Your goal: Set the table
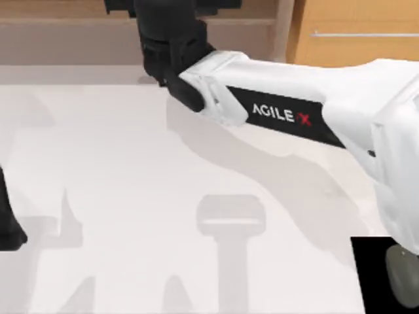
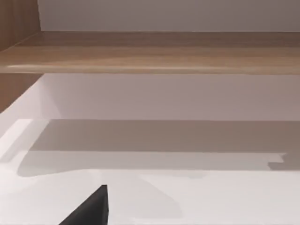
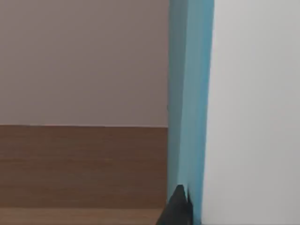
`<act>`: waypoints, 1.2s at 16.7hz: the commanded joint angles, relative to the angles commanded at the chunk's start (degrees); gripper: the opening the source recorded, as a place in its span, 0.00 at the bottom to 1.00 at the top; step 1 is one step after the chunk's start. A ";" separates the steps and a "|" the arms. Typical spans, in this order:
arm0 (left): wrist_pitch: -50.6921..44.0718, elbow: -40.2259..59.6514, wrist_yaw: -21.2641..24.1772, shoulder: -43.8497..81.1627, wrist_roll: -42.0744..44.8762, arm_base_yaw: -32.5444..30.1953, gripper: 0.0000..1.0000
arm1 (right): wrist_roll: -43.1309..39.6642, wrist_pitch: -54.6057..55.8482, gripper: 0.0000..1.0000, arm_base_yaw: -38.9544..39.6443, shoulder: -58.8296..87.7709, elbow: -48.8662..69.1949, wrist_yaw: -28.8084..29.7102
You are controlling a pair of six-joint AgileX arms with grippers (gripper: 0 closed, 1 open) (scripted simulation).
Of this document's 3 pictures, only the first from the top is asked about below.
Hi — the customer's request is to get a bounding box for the pulled-out wooden drawer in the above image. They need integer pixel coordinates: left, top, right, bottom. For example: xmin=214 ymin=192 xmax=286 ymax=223
xmin=0 ymin=0 xmax=289 ymax=65

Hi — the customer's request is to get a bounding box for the long metal handle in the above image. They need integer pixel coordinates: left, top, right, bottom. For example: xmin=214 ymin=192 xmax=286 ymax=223
xmin=310 ymin=31 xmax=419 ymax=38

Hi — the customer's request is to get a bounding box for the pale wooden drawer front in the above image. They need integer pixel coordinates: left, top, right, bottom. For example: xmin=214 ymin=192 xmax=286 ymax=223
xmin=0 ymin=18 xmax=276 ymax=65

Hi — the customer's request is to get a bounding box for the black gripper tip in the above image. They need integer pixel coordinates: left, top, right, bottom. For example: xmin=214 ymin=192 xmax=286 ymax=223
xmin=0 ymin=166 xmax=28 ymax=253

